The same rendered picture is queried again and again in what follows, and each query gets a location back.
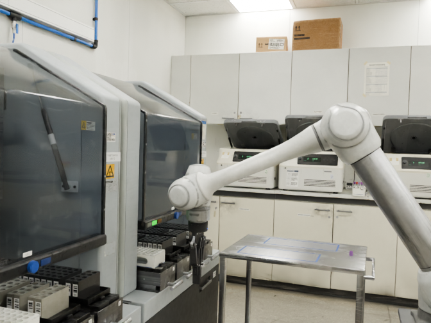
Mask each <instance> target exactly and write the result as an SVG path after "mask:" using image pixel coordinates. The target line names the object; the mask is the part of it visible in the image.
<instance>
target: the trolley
mask: <svg viewBox="0 0 431 323"><path fill-rule="evenodd" d="M367 249H368V247H367V246H361V245H349V244H337V243H330V242H318V241H312V240H300V239H293V238H282V237H275V236H263V235H251V234H248V235H246V236H245V237H243V238H241V239H240V240H239V241H237V242H235V243H234V244H232V245H231V246H229V247H228V248H226V249H225V250H223V251H221V252H220V253H219V257H220V269H219V311H218V323H225V303H226V261H227V258H231V259H236V260H246V261H247V263H246V302H245V323H250V314H251V275H252V262H253V261H255V262H261V263H271V264H277V265H286V266H292V267H301V268H307V269H316V270H326V271H332V272H341V273H347V274H356V275H357V291H356V307H355V323H364V298H365V282H366V279H367V280H372V281H374V280H375V258H370V257H366V256H367ZM350 251H353V256H350V255H349V254H350ZM366 261H372V274H371V276H368V275H366Z"/></svg>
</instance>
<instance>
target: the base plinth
mask: <svg viewBox="0 0 431 323"><path fill-rule="evenodd" d="M226 282H228V283H237V284H242V285H245V284H246V277H239V276H229V275H226ZM251 285H252V286H260V287H266V288H274V289H279V290H288V291H293V292H303V293H308V294H317V295H326V296H332V297H340V298H346V299H355V300H356V292H353V291H348V290H338V289H333V288H320V287H315V286H307V285H298V284H293V283H284V282H279V281H272V280H271V281H270V280H264V279H254V278H251ZM364 301H369V302H378V303H384V304H393V305H398V306H407V307H412V308H418V300H417V299H408V298H402V297H395V296H394V297H393V296H388V295H378V294H369V293H365V298H364Z"/></svg>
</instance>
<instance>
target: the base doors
mask: <svg viewBox="0 0 431 323"><path fill-rule="evenodd" d="M211 201H216V203H210V220H208V231H207V232H204V236H205V237H206V239H211V241H213V243H212V249H215V250H219V252H221V251H223V250H225V249H226V248H228V247H229V246H231V245H232V244H234V243H235V242H237V241H239V240H240V239H241V238H243V237H245V236H246V235H248V234H251V235H263V236H275V237H282V238H293V239H300V240H312V241H318V242H330V243H332V228H333V243H337V244H349V245H361V246H367V247H368V249H367V256H366V257H370V258H375V280H374V281H372V280H367V279H366V282H365V293H369V294H378V295H388V296H393V297H394V296H395V297H402V298H408V299H417V300H418V281H417V276H418V269H419V267H418V265H417V263H416V262H415V261H414V259H413V257H412V256H411V255H410V253H409V252H408V250H407V248H406V247H405V246H404V244H403V242H402V241H401V240H400V238H399V236H398V239H397V234H396V232H395V230H394V229H393V227H392V226H391V225H390V223H389V221H388V220H387V219H386V217H385V216H384V214H383V213H382V211H381V210H380V208H379V207H372V206H354V205H343V204H334V205H333V204H323V203H306V202H297V201H280V200H269V199H250V198H240V197H220V196H212V200H211ZM221 202H225V203H235V204H225V203H221ZM215 207H217V209H215ZM239 208H246V209H249V211H246V210H239ZM316 208H317V209H320V210H330V211H319V210H314V209H316ZM274 209H275V215H274ZM337 210H339V211H352V213H346V212H338V211H337ZM214 211H216V214H215V217H214ZM219 212H220V213H219ZM298 213H299V214H310V217H309V216H298ZM333 213H334V227H333ZM328 216H330V218H328ZM336 216H338V217H339V218H338V219H337V218H336ZM273 228H274V234H273ZM396 244H397V253H396ZM246 263H247V261H246V260H236V259H231V258H227V261H226V275H229V276H239V277H246ZM272 267H273V270H272ZM395 273H396V280H395ZM330 276H331V288H333V289H338V290H348V291H353V292H356V291H357V275H356V274H347V273H341V272H332V275H331V271H326V270H316V269H307V268H301V267H292V266H286V265H277V264H271V263H261V262H255V261H253V262H252V275H251V278H254V279H264V280H270V281H271V280H272V281H279V282H284V283H293V284H298V285H307V286H315V287H320V288H330ZM394 287H395V294H394Z"/></svg>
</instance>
